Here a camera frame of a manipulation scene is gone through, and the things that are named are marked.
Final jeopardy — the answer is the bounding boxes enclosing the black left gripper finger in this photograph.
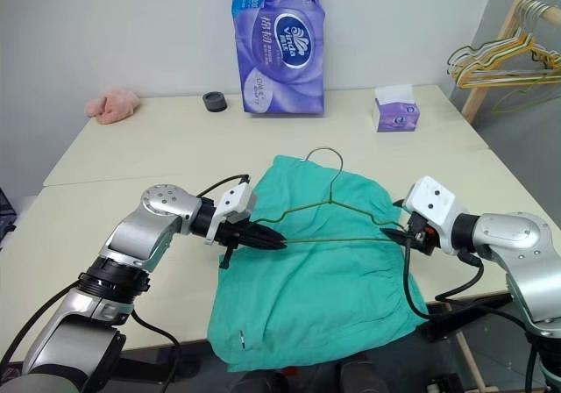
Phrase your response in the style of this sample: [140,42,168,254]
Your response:
[246,221,287,245]
[240,234,289,252]

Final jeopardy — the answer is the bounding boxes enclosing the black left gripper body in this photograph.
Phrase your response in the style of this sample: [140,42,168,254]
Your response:
[216,216,259,269]

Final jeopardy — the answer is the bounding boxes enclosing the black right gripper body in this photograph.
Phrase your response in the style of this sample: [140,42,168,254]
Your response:
[405,216,440,256]

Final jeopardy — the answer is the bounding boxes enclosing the green shorts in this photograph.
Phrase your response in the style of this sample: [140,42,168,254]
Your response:
[205,154,433,375]

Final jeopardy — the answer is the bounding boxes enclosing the small purple tissue box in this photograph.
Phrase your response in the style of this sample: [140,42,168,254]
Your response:
[373,83,422,133]

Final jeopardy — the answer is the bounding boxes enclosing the black tape roll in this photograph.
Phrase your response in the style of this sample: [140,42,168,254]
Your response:
[202,90,229,114]

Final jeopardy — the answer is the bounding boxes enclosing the wooden stick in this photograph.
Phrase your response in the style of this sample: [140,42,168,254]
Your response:
[454,334,488,393]

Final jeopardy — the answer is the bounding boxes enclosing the wooden clothes rack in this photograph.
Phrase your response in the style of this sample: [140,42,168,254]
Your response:
[459,0,561,125]

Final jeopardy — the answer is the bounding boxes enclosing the purple Vinda tissue pack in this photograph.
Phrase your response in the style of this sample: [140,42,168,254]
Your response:
[228,0,329,118]

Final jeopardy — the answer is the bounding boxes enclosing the pink cloth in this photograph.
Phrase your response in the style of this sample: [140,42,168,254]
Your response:
[84,87,141,125]

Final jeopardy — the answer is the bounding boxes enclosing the black mesh basket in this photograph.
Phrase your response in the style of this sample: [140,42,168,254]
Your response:
[0,186,18,252]

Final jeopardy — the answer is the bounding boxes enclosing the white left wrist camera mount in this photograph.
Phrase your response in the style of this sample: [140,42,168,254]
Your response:
[205,185,259,243]

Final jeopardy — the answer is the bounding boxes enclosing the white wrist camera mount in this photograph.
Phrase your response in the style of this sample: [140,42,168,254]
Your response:
[401,175,470,254]
[205,185,259,243]

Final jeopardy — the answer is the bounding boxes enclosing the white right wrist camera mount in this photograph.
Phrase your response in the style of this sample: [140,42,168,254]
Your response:
[401,175,470,254]

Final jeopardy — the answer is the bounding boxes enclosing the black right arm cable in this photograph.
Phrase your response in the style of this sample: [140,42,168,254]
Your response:
[402,234,433,322]
[435,252,534,337]

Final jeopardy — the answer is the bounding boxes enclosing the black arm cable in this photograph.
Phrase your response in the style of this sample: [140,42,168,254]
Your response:
[402,234,433,322]
[130,310,184,393]
[435,252,534,337]
[195,174,252,201]

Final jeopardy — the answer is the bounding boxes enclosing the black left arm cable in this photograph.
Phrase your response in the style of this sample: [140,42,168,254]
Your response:
[195,174,252,201]
[130,310,184,393]

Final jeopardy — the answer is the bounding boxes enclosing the black table frame bracket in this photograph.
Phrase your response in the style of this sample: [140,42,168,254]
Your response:
[420,294,527,346]

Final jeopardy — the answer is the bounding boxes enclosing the light green wire hanger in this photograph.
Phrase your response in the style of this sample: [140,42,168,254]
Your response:
[489,76,561,116]

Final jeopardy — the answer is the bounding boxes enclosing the white wire hanger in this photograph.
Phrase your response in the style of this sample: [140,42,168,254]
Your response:
[451,0,561,82]

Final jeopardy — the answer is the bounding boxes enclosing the yellow wire hanger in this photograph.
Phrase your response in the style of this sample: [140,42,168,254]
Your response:
[453,26,561,90]

